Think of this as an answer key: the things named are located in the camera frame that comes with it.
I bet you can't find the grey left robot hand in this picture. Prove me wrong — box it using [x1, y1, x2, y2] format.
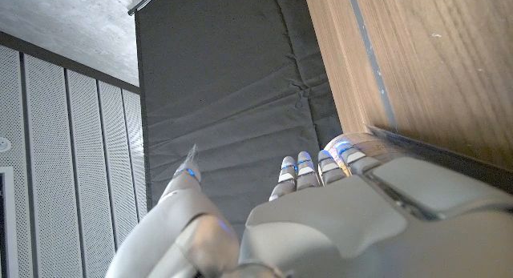
[104, 132, 513, 278]

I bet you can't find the black backdrop curtain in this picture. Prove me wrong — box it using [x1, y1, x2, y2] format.
[135, 0, 344, 239]

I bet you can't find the rectangular ceiling vent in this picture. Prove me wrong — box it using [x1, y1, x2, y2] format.
[0, 167, 19, 278]

